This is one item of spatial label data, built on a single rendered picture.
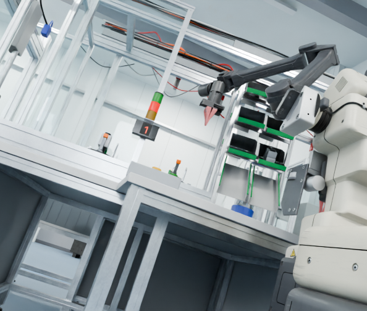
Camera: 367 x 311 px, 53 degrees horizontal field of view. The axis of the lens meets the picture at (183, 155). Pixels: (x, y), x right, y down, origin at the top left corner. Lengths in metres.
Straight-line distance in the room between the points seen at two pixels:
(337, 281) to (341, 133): 0.51
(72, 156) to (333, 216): 0.98
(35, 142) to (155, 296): 1.97
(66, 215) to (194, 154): 7.63
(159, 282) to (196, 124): 8.26
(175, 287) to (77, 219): 1.06
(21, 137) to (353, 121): 1.18
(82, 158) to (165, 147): 9.15
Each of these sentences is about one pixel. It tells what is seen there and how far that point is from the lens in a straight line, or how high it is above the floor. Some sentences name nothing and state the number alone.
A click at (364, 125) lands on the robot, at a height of 1.14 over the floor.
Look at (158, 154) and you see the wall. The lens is 10.54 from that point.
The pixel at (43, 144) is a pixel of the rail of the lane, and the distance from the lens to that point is 1.56.
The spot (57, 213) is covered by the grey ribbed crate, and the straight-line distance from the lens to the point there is 3.56.
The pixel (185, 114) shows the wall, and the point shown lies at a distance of 11.04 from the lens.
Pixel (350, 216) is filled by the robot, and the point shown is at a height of 0.91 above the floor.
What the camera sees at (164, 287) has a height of 0.43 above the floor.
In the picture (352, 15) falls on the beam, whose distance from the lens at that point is 6.49.
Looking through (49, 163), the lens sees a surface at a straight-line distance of 1.45.
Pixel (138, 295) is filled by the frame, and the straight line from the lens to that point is 1.44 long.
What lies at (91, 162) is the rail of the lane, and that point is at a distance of 1.52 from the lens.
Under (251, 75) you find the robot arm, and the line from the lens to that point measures 1.64.
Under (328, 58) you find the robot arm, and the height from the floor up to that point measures 1.50.
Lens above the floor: 0.66
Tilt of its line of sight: 15 degrees up
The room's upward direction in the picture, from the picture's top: 19 degrees clockwise
